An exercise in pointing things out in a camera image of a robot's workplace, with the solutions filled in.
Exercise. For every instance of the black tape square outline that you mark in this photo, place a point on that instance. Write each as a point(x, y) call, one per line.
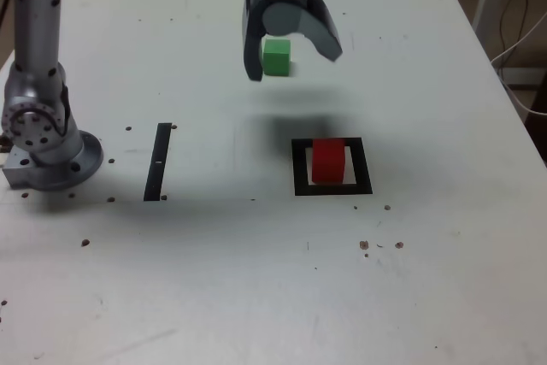
point(299, 168)

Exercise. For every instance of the green cube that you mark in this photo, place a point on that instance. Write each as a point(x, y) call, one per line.
point(278, 59)

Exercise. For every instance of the red cube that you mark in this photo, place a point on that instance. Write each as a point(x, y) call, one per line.
point(327, 164)

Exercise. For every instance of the black tape strip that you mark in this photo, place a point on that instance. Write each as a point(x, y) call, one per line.
point(157, 164)

